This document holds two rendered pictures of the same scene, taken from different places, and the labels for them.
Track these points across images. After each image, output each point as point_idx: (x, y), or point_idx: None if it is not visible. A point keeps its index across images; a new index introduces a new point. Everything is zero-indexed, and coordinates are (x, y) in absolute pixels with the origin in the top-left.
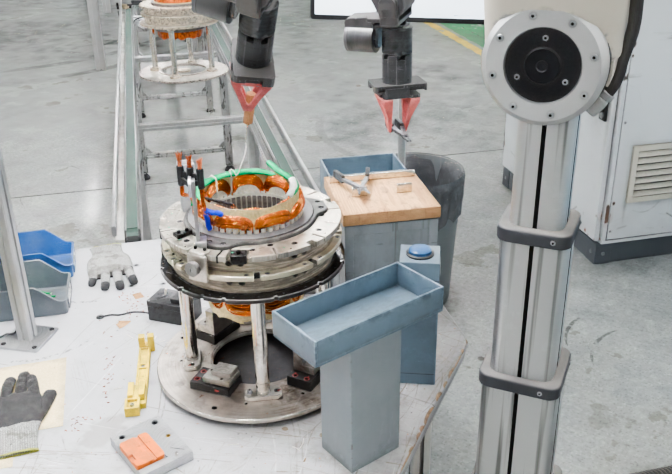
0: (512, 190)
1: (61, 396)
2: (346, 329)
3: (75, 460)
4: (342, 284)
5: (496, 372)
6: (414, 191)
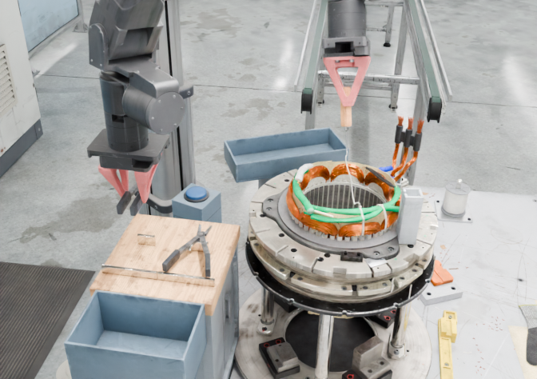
0: (180, 63)
1: (521, 358)
2: (307, 129)
3: (486, 293)
4: (290, 156)
5: (196, 183)
6: (135, 242)
